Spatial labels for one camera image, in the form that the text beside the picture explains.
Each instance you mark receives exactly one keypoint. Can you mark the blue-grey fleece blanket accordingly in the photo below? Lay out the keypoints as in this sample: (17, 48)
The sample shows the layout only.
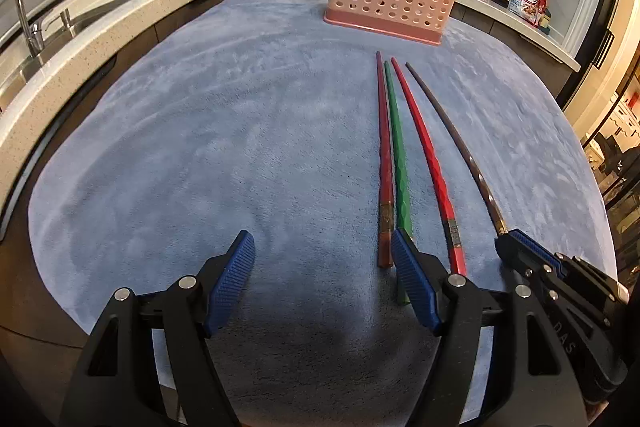
(225, 132)

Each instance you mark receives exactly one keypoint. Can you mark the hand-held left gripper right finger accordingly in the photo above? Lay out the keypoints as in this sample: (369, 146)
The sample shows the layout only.
(415, 282)

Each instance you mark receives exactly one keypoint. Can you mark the stainless steel sink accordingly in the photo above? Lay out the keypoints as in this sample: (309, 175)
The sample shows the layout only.
(20, 72)

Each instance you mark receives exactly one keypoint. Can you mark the black framed glass door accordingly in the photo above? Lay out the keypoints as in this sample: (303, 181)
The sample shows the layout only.
(607, 47)

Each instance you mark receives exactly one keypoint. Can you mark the dark red chopstick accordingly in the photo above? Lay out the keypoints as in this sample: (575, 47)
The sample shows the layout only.
(384, 157)

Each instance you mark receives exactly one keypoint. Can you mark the chrome soap pump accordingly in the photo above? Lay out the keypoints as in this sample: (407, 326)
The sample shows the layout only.
(64, 19)

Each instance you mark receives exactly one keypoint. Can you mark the small dark bottle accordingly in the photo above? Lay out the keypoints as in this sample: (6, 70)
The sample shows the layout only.
(545, 21)

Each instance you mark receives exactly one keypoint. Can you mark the green chopstick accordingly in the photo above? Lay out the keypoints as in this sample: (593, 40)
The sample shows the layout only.
(398, 167)

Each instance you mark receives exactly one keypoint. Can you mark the chrome faucet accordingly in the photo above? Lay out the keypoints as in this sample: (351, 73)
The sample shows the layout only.
(22, 17)

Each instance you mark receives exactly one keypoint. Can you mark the bright red chopstick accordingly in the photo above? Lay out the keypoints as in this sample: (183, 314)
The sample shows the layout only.
(425, 147)

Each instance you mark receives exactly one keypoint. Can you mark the brown chopstick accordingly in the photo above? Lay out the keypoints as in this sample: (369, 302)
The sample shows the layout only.
(460, 137)

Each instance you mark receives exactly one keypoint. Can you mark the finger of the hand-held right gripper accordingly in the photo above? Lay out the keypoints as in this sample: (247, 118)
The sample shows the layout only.
(515, 262)
(537, 249)

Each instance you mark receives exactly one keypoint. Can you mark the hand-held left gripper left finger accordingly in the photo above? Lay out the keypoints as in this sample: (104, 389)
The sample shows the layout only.
(227, 287)

